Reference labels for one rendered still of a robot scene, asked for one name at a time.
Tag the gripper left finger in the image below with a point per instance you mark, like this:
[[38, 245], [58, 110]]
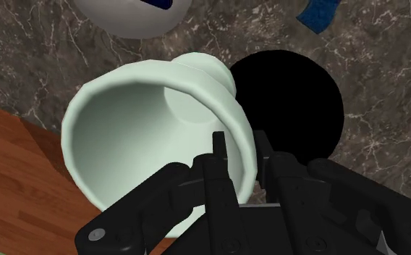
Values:
[[177, 197]]

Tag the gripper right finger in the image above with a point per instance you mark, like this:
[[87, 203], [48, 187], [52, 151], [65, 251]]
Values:
[[332, 197]]

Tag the pale green bowl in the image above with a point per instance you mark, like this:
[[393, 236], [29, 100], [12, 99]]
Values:
[[128, 141]]

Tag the white bowl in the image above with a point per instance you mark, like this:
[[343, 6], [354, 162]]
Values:
[[128, 21]]

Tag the blue curved object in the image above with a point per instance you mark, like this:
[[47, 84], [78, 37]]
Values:
[[318, 14]]

